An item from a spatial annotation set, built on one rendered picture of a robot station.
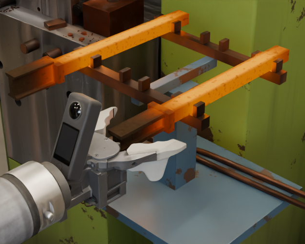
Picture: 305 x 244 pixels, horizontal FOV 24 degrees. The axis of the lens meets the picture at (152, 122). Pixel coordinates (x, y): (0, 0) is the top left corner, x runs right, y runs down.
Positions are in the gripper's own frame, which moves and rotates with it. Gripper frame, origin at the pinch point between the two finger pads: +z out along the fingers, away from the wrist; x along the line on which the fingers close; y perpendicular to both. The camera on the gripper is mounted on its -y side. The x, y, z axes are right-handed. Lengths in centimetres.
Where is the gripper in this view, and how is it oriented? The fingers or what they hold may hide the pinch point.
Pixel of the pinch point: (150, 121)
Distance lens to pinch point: 106.7
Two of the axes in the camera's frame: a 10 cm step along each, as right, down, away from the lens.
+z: 7.0, -3.7, 6.1
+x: 7.1, 3.7, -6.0
